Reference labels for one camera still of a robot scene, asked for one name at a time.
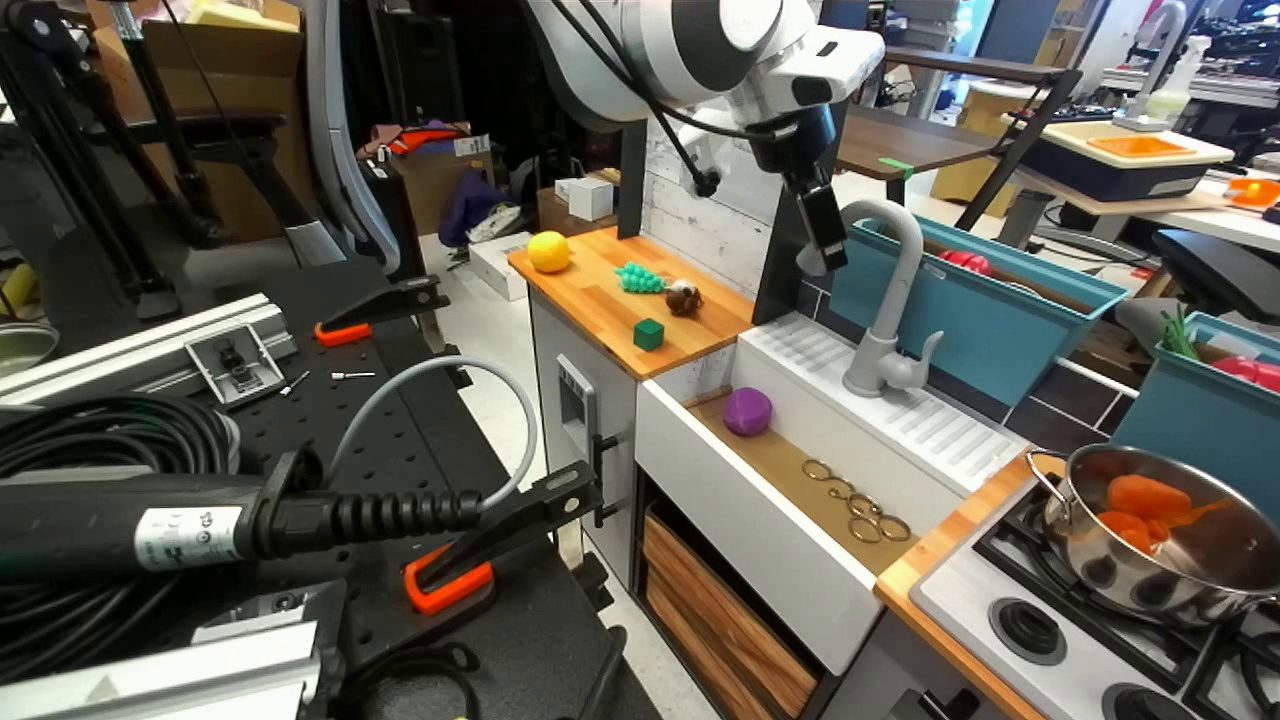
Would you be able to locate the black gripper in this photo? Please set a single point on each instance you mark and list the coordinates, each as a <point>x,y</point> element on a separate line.
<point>797,144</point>

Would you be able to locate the grey toy tap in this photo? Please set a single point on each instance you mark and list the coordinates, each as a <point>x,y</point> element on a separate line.
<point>896,294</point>

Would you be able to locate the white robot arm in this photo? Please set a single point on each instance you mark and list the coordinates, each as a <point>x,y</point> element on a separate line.
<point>722,45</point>

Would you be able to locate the white plank backsplash board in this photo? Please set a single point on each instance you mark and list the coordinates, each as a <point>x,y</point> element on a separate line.
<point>706,215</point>

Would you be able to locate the dark folding table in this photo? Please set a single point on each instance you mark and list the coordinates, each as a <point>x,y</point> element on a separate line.
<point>934,140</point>

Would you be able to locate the red toy vegetable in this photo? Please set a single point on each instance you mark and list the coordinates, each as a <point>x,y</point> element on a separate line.
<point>1247,371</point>
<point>967,261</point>

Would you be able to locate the teal storage bin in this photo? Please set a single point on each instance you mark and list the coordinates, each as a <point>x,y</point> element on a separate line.
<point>985,334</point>
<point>1213,424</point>

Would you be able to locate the teal toy grapes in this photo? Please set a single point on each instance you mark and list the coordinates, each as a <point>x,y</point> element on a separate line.
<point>638,277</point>

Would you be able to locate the purple toy vegetable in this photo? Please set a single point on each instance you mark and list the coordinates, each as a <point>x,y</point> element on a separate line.
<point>750,410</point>

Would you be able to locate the wooden toy kitchen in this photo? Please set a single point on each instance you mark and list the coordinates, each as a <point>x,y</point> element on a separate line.
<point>602,303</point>

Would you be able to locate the small white box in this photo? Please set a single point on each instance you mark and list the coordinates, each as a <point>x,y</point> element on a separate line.
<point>587,196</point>

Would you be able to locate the yellow toy lemon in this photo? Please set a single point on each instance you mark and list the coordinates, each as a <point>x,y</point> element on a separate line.
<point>550,252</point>

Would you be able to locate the white toy sink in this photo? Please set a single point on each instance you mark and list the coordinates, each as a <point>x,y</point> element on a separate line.
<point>746,522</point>

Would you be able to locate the green toy plant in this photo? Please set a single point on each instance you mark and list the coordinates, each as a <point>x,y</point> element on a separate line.
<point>1179,334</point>

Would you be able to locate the clear plastic bottle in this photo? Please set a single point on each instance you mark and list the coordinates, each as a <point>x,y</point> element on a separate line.
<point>1181,83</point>

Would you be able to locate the orange toy carrots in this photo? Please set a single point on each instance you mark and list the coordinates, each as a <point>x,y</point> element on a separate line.
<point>1145,505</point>

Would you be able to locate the grey toy stove top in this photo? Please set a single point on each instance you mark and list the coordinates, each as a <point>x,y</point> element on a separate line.
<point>1052,624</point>

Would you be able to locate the orange black bar clamp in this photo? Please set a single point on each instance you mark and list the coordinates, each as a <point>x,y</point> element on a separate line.
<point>365,325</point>
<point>480,555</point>

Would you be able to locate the black perforated mounting table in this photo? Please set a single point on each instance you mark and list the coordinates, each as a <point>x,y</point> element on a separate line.
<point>400,442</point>

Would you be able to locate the small metal screw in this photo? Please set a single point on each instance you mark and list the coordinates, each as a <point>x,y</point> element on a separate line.
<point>293,386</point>
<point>353,379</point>

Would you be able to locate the steel toy pot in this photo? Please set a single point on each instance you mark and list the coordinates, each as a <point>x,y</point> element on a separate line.
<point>1203,574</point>

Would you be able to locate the cardboard box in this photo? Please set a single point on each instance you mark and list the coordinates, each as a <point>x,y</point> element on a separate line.
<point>201,93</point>

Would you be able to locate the aluminium extrusion profile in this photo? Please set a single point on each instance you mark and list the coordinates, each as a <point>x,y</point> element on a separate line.
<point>160,681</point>
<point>123,350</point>

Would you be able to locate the black tripod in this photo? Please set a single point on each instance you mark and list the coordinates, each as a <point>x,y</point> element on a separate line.
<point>54,120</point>

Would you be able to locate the aluminium corner bracket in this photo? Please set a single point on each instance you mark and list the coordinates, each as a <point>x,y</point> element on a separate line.
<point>235,364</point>

